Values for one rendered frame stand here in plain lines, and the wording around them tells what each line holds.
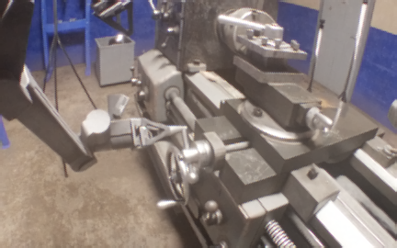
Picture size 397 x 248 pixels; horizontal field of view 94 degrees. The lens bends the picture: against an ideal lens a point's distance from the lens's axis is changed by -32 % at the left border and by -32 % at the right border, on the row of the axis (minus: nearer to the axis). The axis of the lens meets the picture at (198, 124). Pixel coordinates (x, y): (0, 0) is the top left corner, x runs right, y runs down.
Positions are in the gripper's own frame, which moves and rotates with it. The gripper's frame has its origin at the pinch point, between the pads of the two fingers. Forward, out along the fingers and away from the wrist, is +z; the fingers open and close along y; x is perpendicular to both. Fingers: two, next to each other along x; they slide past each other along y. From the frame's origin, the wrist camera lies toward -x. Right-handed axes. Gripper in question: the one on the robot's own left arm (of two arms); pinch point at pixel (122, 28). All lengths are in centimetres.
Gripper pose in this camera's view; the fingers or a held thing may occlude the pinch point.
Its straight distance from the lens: 56.5
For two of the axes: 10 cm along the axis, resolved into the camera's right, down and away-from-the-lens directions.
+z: 3.5, 6.4, 6.9
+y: -5.3, -4.7, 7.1
